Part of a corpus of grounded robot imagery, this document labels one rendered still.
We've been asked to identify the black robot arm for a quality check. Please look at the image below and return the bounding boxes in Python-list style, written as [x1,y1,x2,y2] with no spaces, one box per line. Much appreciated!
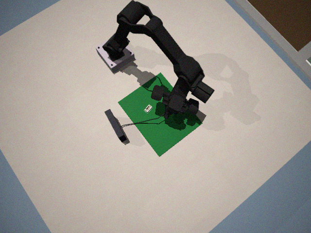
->
[103,0,215,115]

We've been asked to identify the black cable with plug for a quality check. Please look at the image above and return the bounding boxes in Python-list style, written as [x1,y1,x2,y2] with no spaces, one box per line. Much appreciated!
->
[154,110,171,119]

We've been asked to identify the green circuit board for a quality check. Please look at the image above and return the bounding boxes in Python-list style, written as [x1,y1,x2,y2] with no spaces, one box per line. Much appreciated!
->
[118,73,202,157]

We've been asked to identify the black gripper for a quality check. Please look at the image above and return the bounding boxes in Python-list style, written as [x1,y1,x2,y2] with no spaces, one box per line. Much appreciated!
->
[151,84,199,115]

